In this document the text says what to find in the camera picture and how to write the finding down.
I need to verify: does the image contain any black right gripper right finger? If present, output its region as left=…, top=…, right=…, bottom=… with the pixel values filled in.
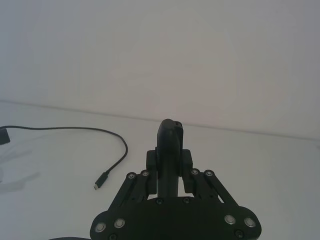
left=174, top=120, right=241, bottom=206

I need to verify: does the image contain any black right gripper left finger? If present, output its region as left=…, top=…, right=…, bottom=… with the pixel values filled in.
left=109, top=118, right=181, bottom=209

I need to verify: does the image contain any white table cloth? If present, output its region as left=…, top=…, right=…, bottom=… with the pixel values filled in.
left=0, top=99, right=320, bottom=240

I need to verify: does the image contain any black plug block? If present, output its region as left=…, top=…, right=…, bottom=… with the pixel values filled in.
left=0, top=127, right=11, bottom=146

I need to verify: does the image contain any black cable with plug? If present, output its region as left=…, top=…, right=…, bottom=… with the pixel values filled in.
left=0, top=124, right=130, bottom=192

